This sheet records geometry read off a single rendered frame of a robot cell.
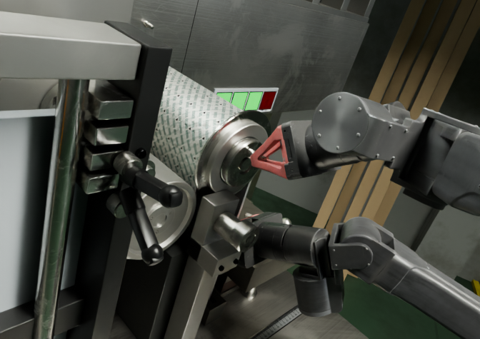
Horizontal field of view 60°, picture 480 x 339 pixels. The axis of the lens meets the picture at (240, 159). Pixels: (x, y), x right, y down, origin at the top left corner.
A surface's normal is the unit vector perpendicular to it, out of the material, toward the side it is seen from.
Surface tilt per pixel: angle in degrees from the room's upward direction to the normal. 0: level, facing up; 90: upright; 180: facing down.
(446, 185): 86
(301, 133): 51
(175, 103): 46
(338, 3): 90
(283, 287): 0
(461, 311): 82
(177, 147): 93
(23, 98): 90
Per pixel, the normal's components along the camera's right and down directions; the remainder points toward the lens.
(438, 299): -0.28, 0.19
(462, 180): -0.94, -0.30
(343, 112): -0.66, -0.04
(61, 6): 0.69, 0.48
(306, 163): 0.74, -0.18
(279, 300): 0.28, -0.87
